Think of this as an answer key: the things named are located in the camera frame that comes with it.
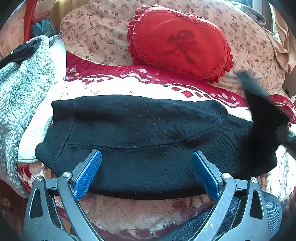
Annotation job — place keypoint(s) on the person's blue jeans leg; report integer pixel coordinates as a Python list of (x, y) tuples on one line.
[(274, 215)]

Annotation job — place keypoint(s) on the black garment on fleece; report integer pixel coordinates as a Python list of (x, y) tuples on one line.
[(21, 53)]

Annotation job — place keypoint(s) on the red and white plush blanket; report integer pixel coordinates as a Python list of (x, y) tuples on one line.
[(121, 219)]

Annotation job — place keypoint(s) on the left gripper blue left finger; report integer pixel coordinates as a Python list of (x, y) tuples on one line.
[(84, 173)]

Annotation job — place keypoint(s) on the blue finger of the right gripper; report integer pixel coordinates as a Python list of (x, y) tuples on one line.
[(285, 137)]

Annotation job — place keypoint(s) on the teal patterned bag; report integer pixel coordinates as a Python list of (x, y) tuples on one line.
[(45, 27)]

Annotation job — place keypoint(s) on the grey fleece jacket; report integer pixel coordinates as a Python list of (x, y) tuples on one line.
[(23, 87)]

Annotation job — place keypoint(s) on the beige curtain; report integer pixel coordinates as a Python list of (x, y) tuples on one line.
[(283, 41)]

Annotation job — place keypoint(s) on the red heart ruffled pillow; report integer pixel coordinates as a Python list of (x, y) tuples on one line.
[(182, 43)]

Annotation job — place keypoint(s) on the floral beige quilt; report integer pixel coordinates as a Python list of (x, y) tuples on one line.
[(97, 31)]

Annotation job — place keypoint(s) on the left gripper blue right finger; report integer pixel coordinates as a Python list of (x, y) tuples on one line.
[(208, 174)]

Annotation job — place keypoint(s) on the black knit pants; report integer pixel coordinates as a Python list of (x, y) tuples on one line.
[(147, 144)]

